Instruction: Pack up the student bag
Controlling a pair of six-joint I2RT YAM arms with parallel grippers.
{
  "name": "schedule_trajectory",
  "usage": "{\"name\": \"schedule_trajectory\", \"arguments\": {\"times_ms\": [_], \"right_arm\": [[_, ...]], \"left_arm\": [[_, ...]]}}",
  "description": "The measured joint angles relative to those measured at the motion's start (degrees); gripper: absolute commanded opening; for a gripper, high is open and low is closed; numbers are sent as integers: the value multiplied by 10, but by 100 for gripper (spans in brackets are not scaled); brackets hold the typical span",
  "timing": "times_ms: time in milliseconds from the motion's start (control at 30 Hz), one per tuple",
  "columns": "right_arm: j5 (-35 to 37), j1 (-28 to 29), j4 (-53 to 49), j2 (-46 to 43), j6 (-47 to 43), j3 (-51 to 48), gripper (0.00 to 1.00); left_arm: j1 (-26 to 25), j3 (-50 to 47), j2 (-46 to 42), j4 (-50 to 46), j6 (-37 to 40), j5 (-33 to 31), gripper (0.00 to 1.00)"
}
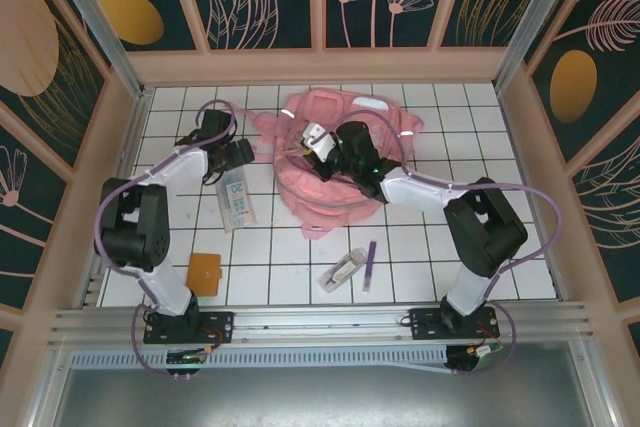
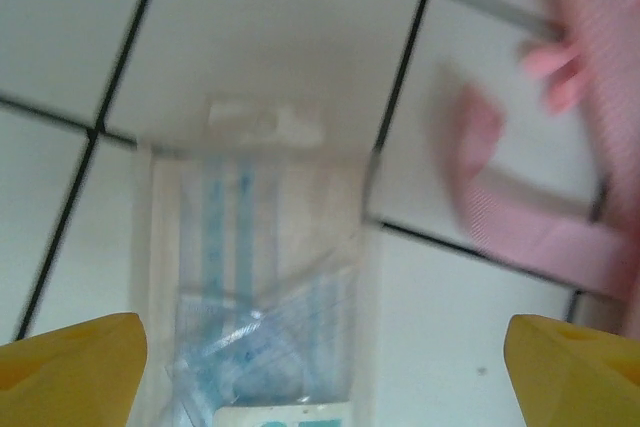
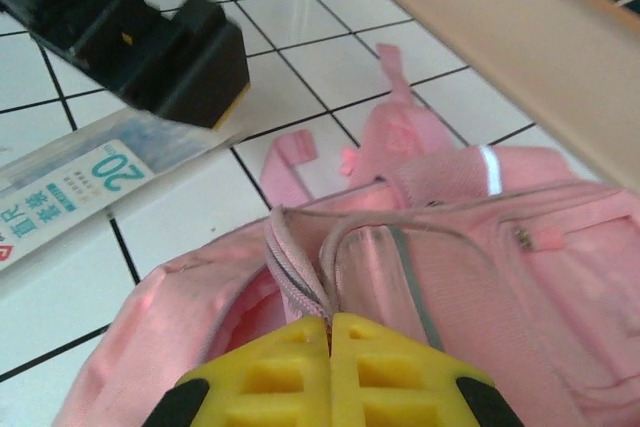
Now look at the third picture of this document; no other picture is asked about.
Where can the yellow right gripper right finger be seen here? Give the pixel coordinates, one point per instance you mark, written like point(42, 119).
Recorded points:
point(400, 387)

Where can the packaged 20 cm ruler set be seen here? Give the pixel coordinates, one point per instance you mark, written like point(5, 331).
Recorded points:
point(75, 192)

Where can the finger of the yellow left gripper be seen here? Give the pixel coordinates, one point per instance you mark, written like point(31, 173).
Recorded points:
point(235, 108)

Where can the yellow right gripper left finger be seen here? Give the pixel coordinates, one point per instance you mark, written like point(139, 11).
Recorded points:
point(270, 387)

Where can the pink student backpack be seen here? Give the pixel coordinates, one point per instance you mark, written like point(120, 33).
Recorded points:
point(500, 272)

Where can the beige wooden enclosure frame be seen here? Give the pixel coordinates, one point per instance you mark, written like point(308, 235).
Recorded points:
point(500, 22)

